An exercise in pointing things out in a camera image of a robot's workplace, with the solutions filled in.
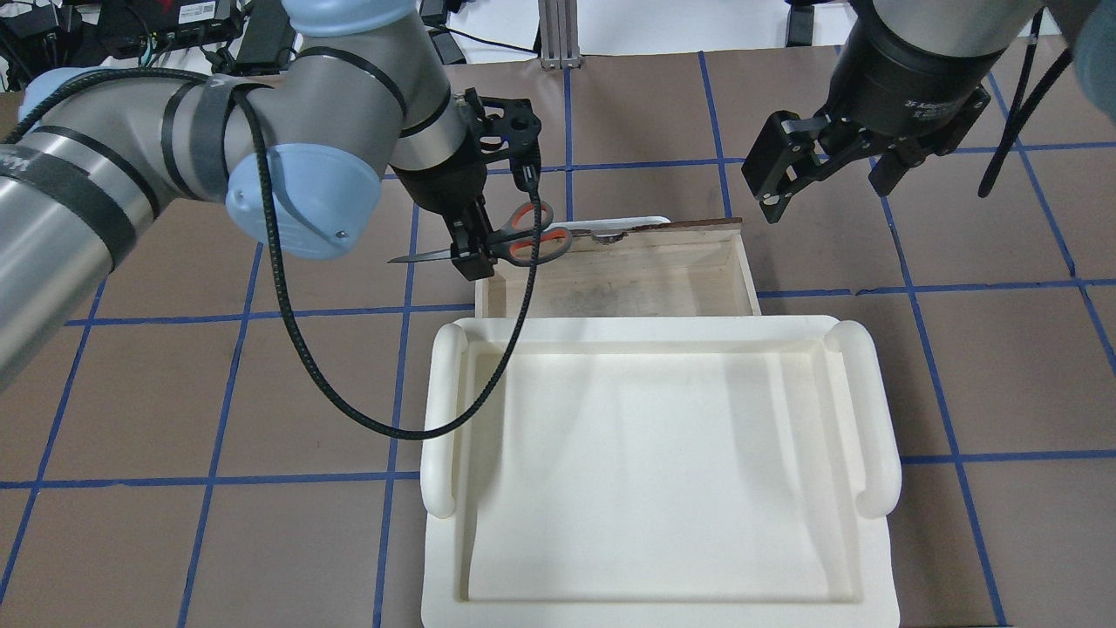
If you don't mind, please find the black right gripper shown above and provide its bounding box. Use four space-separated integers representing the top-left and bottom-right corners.
741 17 993 225

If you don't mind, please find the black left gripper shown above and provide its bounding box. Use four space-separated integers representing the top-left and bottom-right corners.
391 88 541 281

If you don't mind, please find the wooden drawer with white handle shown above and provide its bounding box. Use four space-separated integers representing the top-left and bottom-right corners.
527 218 761 318

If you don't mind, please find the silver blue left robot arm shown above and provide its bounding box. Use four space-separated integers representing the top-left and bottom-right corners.
1 1 541 388

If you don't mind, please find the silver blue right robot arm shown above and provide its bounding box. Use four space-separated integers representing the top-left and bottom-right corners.
742 1 1113 223

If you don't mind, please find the cream plastic tray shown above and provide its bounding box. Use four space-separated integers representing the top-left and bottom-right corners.
419 317 902 627

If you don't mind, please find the black power adapter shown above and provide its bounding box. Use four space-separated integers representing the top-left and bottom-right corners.
234 1 296 77

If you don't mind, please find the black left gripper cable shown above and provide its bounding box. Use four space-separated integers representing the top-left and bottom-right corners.
231 83 546 441

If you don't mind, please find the aluminium frame post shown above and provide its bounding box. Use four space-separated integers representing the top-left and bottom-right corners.
538 0 583 71

